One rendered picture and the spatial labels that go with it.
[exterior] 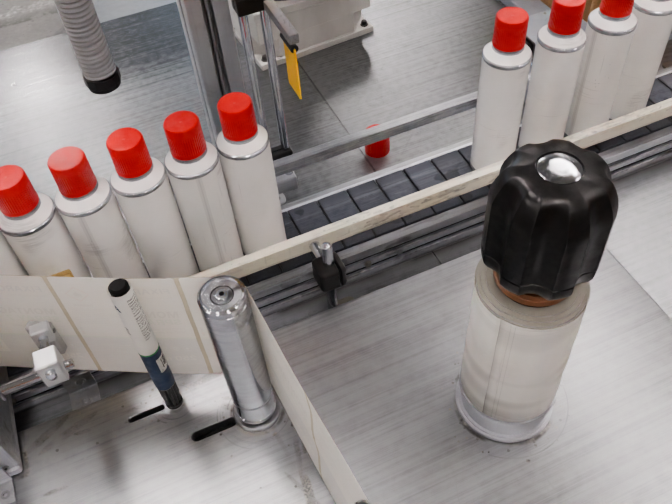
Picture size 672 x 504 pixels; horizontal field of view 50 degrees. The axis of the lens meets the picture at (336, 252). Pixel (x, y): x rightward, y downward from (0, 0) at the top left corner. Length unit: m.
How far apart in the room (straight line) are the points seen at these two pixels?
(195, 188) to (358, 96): 0.45
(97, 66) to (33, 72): 0.56
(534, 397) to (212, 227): 0.35
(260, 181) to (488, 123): 0.27
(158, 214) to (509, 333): 0.35
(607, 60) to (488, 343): 0.42
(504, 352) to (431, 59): 0.67
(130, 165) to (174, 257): 0.12
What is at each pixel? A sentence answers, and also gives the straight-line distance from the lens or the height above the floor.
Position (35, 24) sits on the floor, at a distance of 3.15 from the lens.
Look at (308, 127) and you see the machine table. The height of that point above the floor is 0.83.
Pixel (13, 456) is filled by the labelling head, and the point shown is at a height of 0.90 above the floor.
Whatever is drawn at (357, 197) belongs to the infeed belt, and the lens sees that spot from 0.86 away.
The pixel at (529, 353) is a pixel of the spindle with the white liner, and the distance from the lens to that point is 0.56.
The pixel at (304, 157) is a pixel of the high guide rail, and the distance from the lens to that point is 0.79.
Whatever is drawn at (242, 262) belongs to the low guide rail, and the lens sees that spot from 0.76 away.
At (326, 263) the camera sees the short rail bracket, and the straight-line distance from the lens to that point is 0.73.
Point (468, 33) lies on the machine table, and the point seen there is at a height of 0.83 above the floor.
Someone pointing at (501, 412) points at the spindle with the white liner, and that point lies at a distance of 0.64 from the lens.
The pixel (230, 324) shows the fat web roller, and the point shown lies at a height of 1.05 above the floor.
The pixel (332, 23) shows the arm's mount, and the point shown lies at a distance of 1.17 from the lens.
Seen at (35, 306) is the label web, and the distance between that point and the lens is 0.65.
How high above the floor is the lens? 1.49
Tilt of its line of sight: 50 degrees down
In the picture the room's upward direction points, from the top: 5 degrees counter-clockwise
